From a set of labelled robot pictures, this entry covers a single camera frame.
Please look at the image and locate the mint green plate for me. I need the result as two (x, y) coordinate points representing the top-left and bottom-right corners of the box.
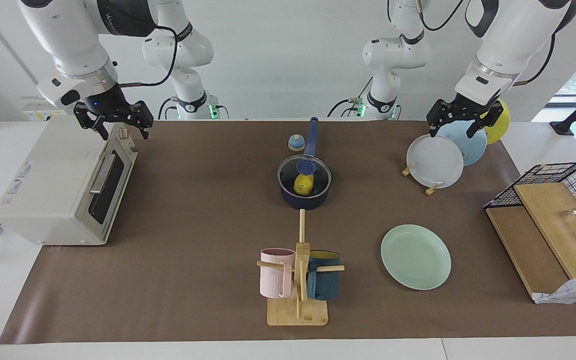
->
(380, 224), (452, 291)

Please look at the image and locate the dark wooden board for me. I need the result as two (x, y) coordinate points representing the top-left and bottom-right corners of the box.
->
(485, 206), (569, 301)

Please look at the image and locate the pale grey plate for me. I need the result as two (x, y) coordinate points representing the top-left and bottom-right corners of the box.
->
(406, 134), (465, 189)

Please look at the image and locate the light wooden board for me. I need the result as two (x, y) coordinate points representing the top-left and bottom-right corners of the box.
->
(513, 182), (576, 280)

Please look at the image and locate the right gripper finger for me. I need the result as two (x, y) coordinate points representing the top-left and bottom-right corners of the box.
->
(74, 114), (110, 141)
(134, 118), (153, 140)

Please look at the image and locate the beige toaster oven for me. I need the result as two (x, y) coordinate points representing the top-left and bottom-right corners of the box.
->
(0, 116), (139, 246)

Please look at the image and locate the yellow plate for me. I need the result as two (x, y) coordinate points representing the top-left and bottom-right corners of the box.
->
(479, 98), (511, 146)

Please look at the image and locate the brown table mat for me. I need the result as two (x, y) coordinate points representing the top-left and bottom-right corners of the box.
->
(0, 120), (576, 345)

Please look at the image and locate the pink ribbed mug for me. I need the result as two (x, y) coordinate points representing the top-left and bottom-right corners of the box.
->
(260, 248), (296, 299)

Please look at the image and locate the dark blue saucepan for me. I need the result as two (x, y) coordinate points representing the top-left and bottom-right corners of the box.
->
(277, 117), (333, 210)

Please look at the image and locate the dark teal mug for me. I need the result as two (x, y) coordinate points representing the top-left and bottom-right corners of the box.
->
(306, 250), (341, 301)

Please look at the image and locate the wooden mug tree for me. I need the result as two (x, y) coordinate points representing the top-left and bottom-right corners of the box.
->
(257, 209), (345, 327)

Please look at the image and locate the glass lid blue knob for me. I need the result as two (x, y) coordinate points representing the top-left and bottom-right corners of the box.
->
(277, 155), (332, 199)

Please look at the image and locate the wooden plate rack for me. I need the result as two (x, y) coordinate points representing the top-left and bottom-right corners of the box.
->
(401, 160), (441, 196)

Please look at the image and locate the light blue plate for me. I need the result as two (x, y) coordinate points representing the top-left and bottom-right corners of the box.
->
(435, 120), (488, 167)

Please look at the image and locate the white power strip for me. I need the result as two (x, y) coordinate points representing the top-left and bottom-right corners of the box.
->
(21, 96), (75, 122)

